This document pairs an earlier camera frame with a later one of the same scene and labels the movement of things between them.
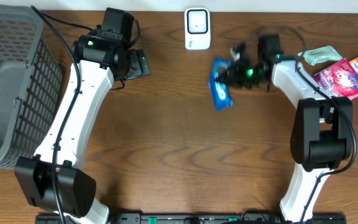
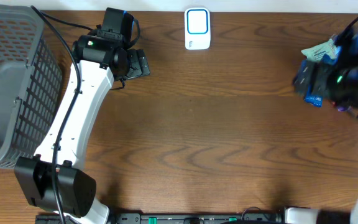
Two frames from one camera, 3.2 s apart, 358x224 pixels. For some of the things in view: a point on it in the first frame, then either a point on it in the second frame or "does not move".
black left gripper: [140, 64] does not move
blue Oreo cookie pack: [220, 93] -> [312, 77]
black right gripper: [232, 73] -> [317, 81]
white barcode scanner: [197, 25] does not move
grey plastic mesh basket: [21, 87] does not move
